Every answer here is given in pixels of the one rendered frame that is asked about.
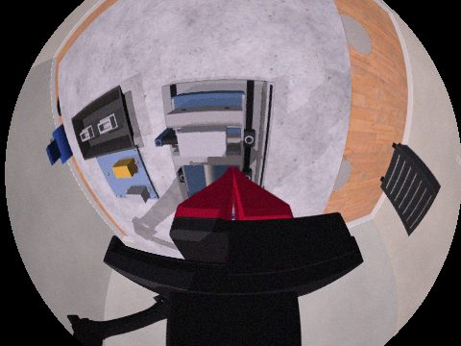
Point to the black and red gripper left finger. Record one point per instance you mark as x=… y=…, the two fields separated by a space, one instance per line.
x=214 y=201

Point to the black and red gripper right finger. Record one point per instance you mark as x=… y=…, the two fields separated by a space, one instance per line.
x=255 y=202

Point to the yellow rectangular block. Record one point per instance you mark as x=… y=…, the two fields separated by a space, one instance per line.
x=125 y=168

